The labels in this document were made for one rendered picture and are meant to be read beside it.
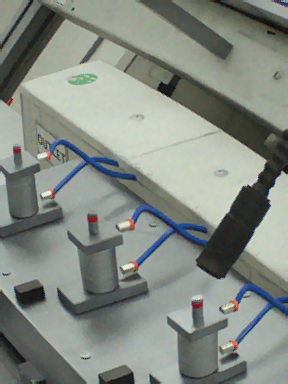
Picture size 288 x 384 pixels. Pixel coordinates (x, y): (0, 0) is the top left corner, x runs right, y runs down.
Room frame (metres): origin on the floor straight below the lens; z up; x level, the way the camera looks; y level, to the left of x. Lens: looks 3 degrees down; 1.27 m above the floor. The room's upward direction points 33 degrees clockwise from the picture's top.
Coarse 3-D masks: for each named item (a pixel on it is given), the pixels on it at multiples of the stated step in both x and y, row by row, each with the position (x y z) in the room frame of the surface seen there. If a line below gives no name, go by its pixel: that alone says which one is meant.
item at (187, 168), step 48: (48, 96) 0.89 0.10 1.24; (96, 96) 0.88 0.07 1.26; (144, 96) 0.87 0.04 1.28; (48, 144) 0.89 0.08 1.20; (96, 144) 0.81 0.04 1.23; (144, 144) 0.79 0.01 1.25; (192, 144) 0.79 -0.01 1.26; (240, 144) 0.79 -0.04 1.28; (144, 192) 0.76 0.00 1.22; (192, 192) 0.73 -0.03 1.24
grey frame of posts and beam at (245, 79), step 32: (32, 0) 1.14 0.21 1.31; (96, 0) 0.99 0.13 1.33; (128, 0) 0.95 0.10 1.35; (192, 0) 0.89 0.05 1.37; (32, 32) 1.13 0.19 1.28; (96, 32) 1.06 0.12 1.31; (128, 32) 0.92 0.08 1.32; (160, 32) 0.89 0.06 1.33; (224, 32) 0.84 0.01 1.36; (256, 32) 0.81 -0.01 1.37; (0, 64) 1.12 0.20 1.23; (32, 64) 1.14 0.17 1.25; (160, 64) 0.96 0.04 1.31; (192, 64) 0.85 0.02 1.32; (224, 64) 0.82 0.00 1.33; (256, 64) 0.80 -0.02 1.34; (0, 96) 1.13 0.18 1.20; (224, 96) 0.83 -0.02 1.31; (256, 96) 0.78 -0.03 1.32
